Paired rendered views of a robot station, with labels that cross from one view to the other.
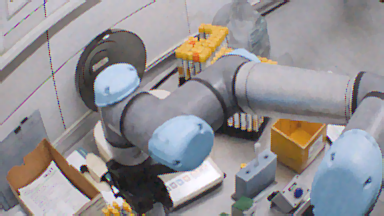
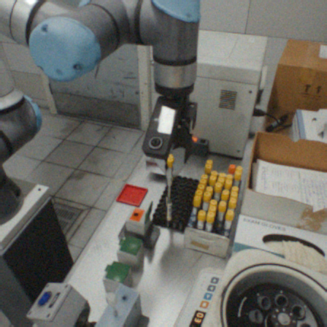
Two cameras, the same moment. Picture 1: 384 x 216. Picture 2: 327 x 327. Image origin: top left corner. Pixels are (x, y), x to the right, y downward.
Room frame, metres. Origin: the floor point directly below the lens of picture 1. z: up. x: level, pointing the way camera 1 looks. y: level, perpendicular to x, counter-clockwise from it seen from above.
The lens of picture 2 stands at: (1.15, -0.16, 1.48)
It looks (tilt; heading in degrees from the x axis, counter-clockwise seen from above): 41 degrees down; 150
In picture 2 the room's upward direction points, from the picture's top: straight up
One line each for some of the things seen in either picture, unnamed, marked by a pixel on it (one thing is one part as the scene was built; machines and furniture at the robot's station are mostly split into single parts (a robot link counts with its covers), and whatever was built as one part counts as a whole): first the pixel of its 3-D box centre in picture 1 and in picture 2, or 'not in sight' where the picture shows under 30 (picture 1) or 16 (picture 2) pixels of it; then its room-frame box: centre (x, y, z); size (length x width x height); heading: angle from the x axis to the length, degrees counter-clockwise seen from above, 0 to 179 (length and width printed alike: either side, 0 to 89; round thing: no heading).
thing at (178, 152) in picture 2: not in sight; (181, 155); (0.73, 0.12, 1.08); 0.06 x 0.03 x 0.09; 132
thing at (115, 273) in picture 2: (243, 211); (117, 279); (0.83, -0.08, 0.91); 0.05 x 0.04 x 0.07; 42
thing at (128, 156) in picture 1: (128, 144); (173, 70); (0.72, 0.10, 1.27); 0.08 x 0.08 x 0.05
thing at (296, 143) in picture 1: (301, 137); not in sight; (1.02, -0.26, 0.93); 0.13 x 0.13 x 0.10; 38
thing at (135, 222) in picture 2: not in sight; (139, 223); (0.73, 0.01, 0.92); 0.05 x 0.04 x 0.06; 42
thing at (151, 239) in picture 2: not in sight; (139, 231); (0.73, 0.01, 0.89); 0.09 x 0.05 x 0.04; 42
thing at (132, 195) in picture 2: not in sight; (132, 195); (0.60, 0.05, 0.88); 0.07 x 0.07 x 0.01; 42
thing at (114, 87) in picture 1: (119, 105); (173, 22); (0.72, 0.10, 1.35); 0.09 x 0.08 x 0.11; 42
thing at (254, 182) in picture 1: (256, 179); (118, 325); (0.92, -0.12, 0.92); 0.10 x 0.07 x 0.10; 126
